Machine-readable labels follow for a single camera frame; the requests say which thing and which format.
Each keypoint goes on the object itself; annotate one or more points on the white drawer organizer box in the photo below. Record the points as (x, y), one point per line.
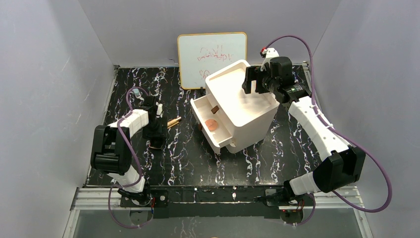
(247, 117)

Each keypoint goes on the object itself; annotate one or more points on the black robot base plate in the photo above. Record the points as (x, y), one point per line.
(270, 202)

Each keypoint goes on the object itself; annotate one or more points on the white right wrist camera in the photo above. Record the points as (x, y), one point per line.
(267, 54)

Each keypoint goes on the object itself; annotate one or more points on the aluminium rail frame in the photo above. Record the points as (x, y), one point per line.
(97, 214)

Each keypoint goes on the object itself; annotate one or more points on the black gold compact case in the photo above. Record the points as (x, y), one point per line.
(156, 144)

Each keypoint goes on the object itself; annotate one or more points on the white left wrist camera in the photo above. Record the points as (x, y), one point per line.
(159, 111)

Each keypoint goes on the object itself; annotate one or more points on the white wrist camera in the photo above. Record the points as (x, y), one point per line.
(267, 54)
(159, 111)

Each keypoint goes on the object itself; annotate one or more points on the yellow framed whiteboard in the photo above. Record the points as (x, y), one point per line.
(200, 55)

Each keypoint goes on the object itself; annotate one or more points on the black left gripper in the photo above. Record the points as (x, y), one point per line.
(155, 130)

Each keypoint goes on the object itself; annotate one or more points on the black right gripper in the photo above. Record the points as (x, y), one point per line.
(256, 80)

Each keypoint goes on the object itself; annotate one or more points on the white drawer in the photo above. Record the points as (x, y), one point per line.
(208, 115)

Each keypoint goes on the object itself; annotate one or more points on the brown leather drawer pull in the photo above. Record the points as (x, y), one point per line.
(214, 109)

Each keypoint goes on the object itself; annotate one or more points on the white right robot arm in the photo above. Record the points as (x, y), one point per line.
(342, 162)

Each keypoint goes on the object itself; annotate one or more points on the round pink makeup compact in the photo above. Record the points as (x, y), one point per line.
(211, 124)

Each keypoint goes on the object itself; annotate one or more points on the small light blue eraser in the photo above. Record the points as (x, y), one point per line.
(138, 93)

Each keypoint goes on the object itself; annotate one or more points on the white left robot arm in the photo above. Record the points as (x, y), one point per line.
(112, 151)

